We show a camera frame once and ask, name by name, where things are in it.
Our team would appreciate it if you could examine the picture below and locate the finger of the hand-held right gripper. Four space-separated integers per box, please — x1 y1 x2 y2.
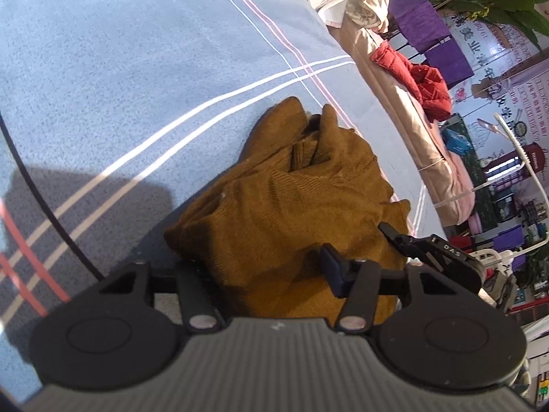
378 222 434 262

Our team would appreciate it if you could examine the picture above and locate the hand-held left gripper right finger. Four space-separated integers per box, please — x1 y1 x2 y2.
321 244 462 335

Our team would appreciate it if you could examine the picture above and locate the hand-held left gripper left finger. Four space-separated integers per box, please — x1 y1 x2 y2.
101 261 226 334

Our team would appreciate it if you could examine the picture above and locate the brown knit sweater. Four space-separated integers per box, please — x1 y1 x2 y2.
164 96 412 329

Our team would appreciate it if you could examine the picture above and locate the cluttered display shelf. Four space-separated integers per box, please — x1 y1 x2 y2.
469 150 549 275

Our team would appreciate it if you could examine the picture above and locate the blue packet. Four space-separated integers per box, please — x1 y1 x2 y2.
441 126 473 156

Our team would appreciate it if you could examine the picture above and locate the beige covered massage bed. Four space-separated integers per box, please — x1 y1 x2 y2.
326 9 477 228

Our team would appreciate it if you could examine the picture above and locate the red puffer jacket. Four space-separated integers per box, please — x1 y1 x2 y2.
371 39 453 122

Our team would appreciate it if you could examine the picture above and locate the purple hanging cloth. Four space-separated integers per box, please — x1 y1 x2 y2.
388 0 452 52
424 41 475 87

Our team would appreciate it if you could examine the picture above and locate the crumpled beige quilt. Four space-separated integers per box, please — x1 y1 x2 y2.
345 0 391 33

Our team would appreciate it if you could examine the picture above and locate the blue striped blanket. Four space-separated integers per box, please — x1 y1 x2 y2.
0 0 447 404

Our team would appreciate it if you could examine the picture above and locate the white rope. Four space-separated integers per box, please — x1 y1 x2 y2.
432 182 498 211

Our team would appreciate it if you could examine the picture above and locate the white metal frame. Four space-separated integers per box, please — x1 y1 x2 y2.
493 112 549 258

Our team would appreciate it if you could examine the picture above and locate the black cable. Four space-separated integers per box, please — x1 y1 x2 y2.
0 109 106 282

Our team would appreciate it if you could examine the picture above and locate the wall poster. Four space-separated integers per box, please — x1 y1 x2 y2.
446 9 549 181

